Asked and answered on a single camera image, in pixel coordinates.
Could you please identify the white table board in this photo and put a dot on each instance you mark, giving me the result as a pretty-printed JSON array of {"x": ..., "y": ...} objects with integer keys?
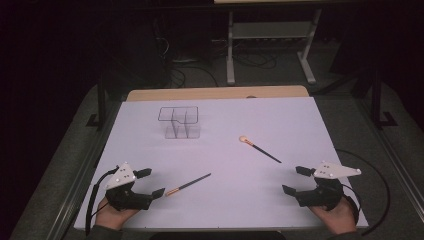
[{"x": 216, "y": 206}]

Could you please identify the person's left hand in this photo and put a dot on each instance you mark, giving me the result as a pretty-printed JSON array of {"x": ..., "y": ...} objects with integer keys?
[{"x": 111, "y": 216}]

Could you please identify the grey metal rail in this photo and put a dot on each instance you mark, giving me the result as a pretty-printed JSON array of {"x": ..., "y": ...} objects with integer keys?
[
  {"x": 400, "y": 170},
  {"x": 78, "y": 186}
]

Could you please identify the slim orange-tip makeup brush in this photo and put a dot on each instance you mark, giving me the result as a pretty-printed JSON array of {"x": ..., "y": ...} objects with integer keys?
[{"x": 186, "y": 183}]

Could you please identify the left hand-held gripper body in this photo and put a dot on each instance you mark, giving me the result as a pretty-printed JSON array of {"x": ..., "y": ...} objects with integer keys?
[{"x": 121, "y": 178}]

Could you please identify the person's right hand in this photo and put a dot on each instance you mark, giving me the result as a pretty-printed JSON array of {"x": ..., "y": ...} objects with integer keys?
[{"x": 336, "y": 218}]

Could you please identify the black upright stand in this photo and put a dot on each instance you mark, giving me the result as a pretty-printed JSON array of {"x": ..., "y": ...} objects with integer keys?
[
  {"x": 101, "y": 100},
  {"x": 376, "y": 100}
]

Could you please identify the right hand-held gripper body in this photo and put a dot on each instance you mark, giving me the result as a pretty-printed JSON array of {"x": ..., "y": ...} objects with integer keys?
[{"x": 325, "y": 193}]

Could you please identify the grey metal desk frame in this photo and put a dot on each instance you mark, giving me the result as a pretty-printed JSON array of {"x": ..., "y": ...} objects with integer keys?
[{"x": 230, "y": 50}]

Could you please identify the round-head makeup brush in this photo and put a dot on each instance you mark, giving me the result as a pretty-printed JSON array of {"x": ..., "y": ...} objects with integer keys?
[{"x": 243, "y": 139}]

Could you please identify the clear plastic organizer box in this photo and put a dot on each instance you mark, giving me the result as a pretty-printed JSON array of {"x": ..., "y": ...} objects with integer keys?
[{"x": 180, "y": 128}]

